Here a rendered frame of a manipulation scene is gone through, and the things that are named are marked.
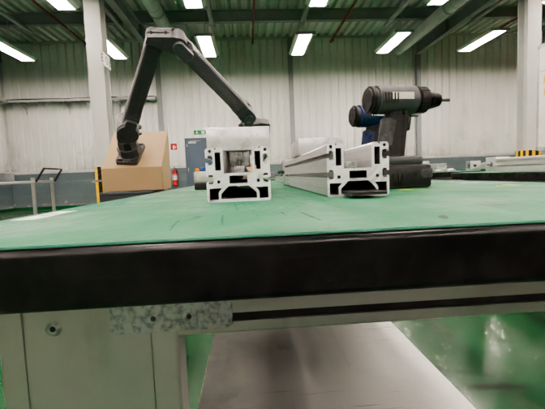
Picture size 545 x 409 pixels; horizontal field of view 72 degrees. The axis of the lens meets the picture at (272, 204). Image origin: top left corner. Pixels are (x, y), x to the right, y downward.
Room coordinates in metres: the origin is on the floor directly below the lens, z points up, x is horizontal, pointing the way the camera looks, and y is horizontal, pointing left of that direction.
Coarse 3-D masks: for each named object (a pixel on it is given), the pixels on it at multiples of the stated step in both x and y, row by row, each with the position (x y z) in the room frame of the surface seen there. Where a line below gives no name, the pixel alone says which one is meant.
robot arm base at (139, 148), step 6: (120, 144) 1.44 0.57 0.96; (126, 144) 1.44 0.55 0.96; (132, 144) 1.46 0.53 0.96; (138, 144) 1.49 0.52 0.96; (120, 150) 1.46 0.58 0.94; (126, 150) 1.46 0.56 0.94; (132, 150) 1.46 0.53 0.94; (138, 150) 1.49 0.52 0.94; (120, 156) 1.49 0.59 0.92; (126, 156) 1.47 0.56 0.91; (132, 156) 1.47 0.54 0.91; (138, 156) 1.49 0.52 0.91; (120, 162) 1.47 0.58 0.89; (126, 162) 1.46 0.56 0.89; (132, 162) 1.46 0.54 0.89; (138, 162) 1.48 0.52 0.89
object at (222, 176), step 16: (224, 160) 0.61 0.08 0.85; (256, 160) 0.95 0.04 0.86; (208, 176) 0.59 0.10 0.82; (224, 176) 0.59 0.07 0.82; (240, 176) 1.08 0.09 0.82; (256, 176) 0.59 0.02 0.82; (208, 192) 0.59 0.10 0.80; (224, 192) 0.65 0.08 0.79; (240, 192) 0.79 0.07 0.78; (256, 192) 0.66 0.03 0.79
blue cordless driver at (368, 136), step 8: (352, 112) 1.03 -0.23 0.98; (360, 112) 1.01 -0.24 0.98; (352, 120) 1.03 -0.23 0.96; (360, 120) 1.02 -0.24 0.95; (368, 120) 1.02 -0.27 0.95; (376, 120) 1.02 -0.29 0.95; (368, 128) 1.03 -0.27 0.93; (376, 128) 1.03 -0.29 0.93; (368, 136) 1.03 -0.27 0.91; (376, 136) 1.03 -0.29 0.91
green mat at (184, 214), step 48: (192, 192) 1.02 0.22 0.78; (288, 192) 0.80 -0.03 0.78; (432, 192) 0.61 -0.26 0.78; (480, 192) 0.56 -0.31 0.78; (528, 192) 0.52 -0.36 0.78; (0, 240) 0.27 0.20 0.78; (48, 240) 0.26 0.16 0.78; (96, 240) 0.25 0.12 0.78; (144, 240) 0.25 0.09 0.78; (192, 240) 0.25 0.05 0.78
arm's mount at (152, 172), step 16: (112, 144) 1.56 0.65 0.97; (144, 144) 1.56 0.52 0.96; (160, 144) 1.57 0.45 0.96; (112, 160) 1.49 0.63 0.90; (144, 160) 1.50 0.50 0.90; (160, 160) 1.50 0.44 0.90; (112, 176) 1.46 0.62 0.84; (128, 176) 1.46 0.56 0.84; (144, 176) 1.47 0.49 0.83; (160, 176) 1.47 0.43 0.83
